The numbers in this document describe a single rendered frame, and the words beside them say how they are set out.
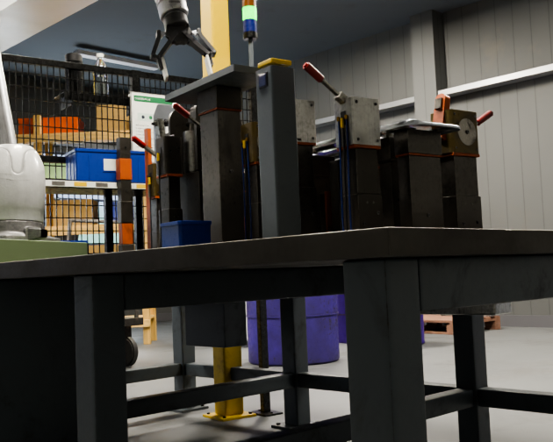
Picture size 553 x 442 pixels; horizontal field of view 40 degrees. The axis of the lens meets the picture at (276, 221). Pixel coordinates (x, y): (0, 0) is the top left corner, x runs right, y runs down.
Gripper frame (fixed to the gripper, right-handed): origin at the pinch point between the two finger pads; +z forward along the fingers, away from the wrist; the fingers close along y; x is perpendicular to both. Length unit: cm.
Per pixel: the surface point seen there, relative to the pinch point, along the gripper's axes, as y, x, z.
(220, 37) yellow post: 52, 103, -82
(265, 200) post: 2, -32, 55
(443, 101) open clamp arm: 56, -37, 35
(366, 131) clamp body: 27, -44, 45
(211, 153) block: -3.4, -14.4, 33.1
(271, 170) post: 3, -37, 49
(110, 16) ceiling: 90, 515, -390
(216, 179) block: -3.6, -14.3, 40.5
